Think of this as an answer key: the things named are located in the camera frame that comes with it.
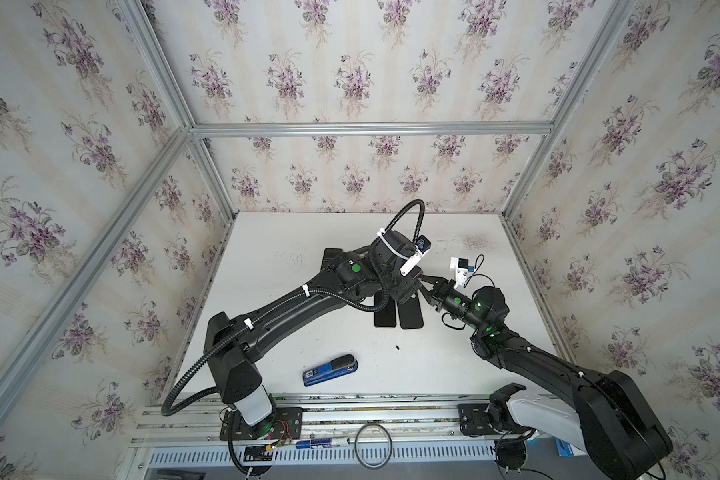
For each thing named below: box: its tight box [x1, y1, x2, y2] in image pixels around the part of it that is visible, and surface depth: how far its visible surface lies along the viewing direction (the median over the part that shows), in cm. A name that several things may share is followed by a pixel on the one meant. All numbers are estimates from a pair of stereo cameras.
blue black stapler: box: [302, 354, 359, 387], surface depth 80 cm
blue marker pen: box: [295, 437, 351, 449], surface depth 71 cm
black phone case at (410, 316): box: [398, 295, 424, 329], surface depth 95 cm
